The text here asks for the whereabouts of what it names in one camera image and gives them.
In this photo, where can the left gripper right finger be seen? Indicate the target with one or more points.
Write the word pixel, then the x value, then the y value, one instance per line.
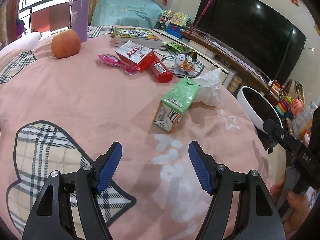
pixel 241 205

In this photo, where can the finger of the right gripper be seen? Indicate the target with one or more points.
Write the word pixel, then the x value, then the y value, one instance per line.
pixel 294 146

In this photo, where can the white plastic bag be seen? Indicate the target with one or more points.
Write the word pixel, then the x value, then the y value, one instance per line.
pixel 209 92

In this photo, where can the green drink carton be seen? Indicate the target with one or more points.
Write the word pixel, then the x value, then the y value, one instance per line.
pixel 175 103

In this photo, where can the small cartoon snack packet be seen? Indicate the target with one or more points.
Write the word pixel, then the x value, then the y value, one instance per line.
pixel 184 65

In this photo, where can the red cylindrical can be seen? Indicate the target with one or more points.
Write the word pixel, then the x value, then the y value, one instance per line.
pixel 161 72

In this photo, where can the pink candy wrapper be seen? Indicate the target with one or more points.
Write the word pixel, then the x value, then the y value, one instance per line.
pixel 114 61

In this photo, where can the red white carton box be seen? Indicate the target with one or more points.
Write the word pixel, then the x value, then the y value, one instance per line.
pixel 136 55

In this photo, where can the white rimmed black trash bin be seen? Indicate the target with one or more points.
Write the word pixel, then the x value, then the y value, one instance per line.
pixel 258 109

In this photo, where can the white tv cabinet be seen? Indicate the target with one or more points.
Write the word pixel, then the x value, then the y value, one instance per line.
pixel 212 53

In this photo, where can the black curved television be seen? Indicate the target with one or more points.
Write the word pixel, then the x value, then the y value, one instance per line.
pixel 258 34

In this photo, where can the pink blanket table cover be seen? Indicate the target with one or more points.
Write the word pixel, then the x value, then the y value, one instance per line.
pixel 59 114

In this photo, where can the green snack wrapper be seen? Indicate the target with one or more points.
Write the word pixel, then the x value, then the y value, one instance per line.
pixel 179 48

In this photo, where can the colourful toy cash register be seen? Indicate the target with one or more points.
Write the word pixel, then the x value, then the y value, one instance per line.
pixel 173 22

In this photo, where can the orange round fruit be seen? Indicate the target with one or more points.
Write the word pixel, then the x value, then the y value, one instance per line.
pixel 65 44

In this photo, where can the white pillow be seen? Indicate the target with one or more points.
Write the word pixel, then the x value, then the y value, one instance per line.
pixel 25 43

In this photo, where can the green children's book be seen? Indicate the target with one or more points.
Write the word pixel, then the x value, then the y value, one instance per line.
pixel 141 36

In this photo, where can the purple thermos bottle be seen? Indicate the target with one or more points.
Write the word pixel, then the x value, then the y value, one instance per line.
pixel 79 18

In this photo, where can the teal covered furniture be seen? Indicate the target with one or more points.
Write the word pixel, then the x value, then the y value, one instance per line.
pixel 135 13

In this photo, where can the rainbow stacking ring toy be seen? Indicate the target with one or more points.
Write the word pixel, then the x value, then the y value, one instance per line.
pixel 283 107

